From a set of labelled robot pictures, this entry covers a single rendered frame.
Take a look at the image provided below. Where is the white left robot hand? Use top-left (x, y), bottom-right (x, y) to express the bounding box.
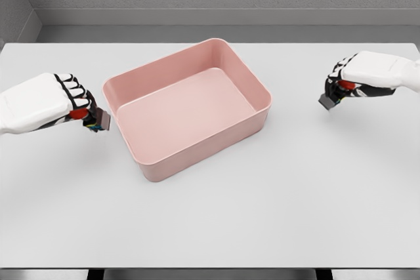
top-left (0, 72), bottom-right (98, 136)

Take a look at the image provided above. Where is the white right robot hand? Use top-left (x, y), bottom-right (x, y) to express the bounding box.
top-left (324, 50), bottom-right (415, 105)

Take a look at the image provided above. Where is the red grey industrial switch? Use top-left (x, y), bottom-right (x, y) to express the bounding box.
top-left (318, 79), bottom-right (356, 111)
top-left (68, 106), bottom-right (112, 133)

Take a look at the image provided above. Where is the pink rectangular plastic basket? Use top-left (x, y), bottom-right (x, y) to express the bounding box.
top-left (102, 37), bottom-right (273, 183)

